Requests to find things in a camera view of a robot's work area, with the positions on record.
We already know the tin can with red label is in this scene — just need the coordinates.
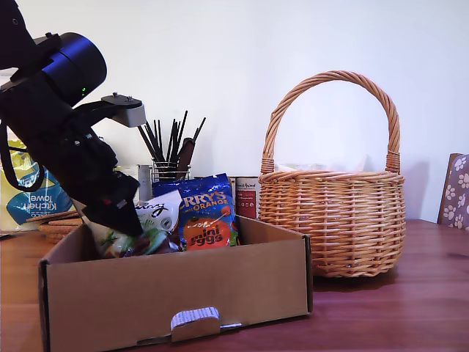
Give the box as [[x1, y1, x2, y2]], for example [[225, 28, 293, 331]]
[[234, 176, 262, 220]]

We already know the brown cardboard box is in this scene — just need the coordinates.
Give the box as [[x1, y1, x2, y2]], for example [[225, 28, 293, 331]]
[[37, 210, 314, 352]]

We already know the brown wooden utensil handle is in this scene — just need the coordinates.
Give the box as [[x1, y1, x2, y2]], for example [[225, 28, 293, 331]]
[[175, 137, 195, 181]]

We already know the white carton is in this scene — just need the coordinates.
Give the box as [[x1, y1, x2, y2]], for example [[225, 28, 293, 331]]
[[119, 164, 153, 201]]

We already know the blue Terry's orange eggs bag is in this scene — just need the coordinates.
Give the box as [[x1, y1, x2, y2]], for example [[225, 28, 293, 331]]
[[152, 172, 241, 252]]

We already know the chair with paw-print cushion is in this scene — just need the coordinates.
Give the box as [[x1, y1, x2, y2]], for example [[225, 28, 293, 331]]
[[436, 153, 469, 232]]

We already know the woven wicker basket with handle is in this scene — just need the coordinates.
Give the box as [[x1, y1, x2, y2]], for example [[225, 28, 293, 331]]
[[258, 70, 407, 279]]

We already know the arm grey camera box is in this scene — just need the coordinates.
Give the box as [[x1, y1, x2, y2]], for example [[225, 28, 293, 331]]
[[73, 92, 147, 128]]

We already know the cork coaster stack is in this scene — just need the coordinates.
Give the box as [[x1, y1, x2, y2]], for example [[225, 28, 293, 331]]
[[26, 210, 84, 245]]

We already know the yellow-green kitchen towel pack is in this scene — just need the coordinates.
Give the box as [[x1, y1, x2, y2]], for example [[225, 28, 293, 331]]
[[0, 137, 80, 232]]

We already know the black cable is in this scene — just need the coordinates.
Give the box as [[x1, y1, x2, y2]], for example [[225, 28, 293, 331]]
[[0, 123, 23, 191]]

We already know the green and white Galaxy bag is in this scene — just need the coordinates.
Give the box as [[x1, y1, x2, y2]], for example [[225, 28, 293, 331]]
[[87, 190, 184, 260]]

